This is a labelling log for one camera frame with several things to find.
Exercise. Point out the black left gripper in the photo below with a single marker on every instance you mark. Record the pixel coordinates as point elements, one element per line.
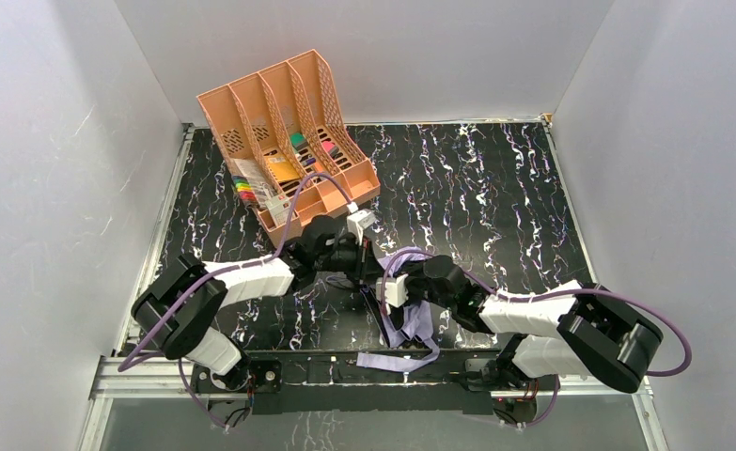
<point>355,254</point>

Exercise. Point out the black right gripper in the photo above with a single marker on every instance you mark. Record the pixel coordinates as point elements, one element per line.
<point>399,309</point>

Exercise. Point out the lavender folding umbrella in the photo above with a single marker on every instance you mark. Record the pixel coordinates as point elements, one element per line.
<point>412,322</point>

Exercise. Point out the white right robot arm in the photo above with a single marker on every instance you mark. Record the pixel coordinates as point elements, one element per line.
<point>574,329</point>

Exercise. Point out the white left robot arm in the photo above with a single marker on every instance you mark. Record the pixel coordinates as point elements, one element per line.
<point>177,310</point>

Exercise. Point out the small white red box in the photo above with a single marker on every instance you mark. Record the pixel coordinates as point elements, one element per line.
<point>278,208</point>

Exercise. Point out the yellow sticky note pad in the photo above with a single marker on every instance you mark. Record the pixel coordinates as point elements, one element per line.
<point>281,169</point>

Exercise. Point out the colourful marker pen pack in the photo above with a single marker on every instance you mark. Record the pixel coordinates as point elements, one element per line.
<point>253,193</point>

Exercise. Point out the orange plastic desk organizer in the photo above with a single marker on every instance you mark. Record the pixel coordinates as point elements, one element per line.
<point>254,116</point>

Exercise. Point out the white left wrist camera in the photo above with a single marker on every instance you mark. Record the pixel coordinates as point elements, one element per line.
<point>358,220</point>

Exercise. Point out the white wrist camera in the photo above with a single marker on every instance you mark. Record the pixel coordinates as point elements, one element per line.
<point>358,220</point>
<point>392,292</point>

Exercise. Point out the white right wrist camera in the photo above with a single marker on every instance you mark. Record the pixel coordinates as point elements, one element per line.
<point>392,292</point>

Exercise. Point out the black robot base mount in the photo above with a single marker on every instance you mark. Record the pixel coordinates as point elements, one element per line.
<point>466,381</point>

